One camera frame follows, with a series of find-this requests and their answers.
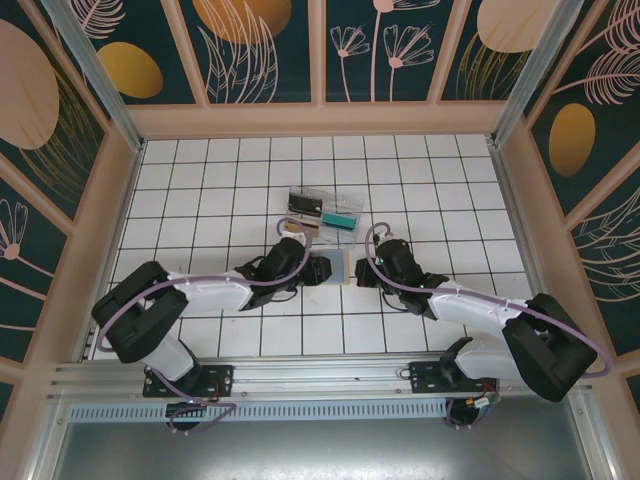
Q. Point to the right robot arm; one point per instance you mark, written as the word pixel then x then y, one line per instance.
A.
pixel 475 316

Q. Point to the aluminium mounting rail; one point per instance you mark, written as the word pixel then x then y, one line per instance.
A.
pixel 320 377

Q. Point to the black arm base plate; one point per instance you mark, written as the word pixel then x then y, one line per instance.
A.
pixel 425 377
pixel 222 377

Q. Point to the grey metal panel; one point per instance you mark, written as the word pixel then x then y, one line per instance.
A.
pixel 320 450

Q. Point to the clear acrylic organizer tray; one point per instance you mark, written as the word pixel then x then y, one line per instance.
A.
pixel 345 202

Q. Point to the aluminium side rail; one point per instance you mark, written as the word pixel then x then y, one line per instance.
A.
pixel 510 200
pixel 128 200

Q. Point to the aluminium corner post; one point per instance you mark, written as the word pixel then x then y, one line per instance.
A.
pixel 537 65
pixel 90 65

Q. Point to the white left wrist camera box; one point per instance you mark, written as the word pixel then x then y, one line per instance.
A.
pixel 291 231

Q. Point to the gold card stack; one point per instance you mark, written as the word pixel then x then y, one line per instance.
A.
pixel 313 229

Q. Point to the black card stack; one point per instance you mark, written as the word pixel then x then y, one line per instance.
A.
pixel 305 205

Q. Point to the teal card stack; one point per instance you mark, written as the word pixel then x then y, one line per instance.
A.
pixel 340 221

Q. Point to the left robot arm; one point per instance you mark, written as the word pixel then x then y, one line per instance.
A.
pixel 210 291

